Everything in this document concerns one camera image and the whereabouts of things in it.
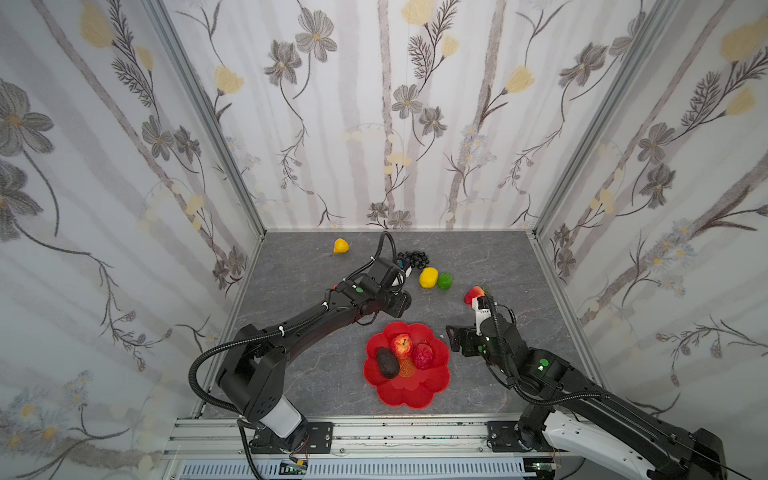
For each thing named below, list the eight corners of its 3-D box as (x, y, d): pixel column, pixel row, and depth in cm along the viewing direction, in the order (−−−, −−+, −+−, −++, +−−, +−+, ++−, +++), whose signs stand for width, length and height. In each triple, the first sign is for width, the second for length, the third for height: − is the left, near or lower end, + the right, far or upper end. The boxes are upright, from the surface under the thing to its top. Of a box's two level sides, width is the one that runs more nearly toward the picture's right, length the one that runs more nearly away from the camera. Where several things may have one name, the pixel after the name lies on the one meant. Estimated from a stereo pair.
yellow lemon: (420, 289, 105) (421, 282, 102) (418, 274, 109) (419, 267, 106) (438, 289, 105) (439, 283, 102) (436, 274, 109) (437, 267, 106)
